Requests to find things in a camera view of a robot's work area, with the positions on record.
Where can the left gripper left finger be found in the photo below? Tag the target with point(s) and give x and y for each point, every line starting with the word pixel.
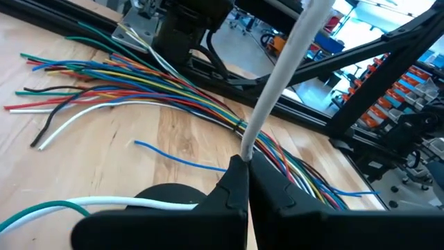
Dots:
pixel 156 232

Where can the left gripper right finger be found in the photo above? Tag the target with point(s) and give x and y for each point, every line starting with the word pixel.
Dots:
pixel 329 232

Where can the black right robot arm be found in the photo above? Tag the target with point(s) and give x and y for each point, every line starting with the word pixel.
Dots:
pixel 180 31

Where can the rack with orange bins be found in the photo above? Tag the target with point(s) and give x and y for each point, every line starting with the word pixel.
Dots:
pixel 399 93

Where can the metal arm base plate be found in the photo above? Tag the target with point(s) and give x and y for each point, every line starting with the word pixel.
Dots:
pixel 135 33

